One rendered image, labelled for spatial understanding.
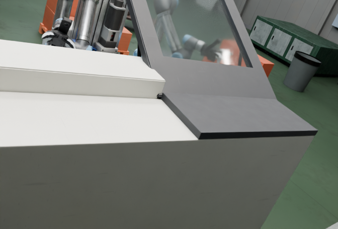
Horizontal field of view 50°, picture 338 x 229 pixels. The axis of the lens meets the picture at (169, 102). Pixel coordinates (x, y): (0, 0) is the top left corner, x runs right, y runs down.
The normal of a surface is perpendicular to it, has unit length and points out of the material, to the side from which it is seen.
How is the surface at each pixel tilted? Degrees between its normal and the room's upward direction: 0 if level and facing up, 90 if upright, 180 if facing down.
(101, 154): 90
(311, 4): 90
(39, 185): 90
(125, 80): 90
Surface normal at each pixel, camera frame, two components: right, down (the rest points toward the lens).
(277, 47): -0.75, 0.03
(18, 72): 0.49, 0.51
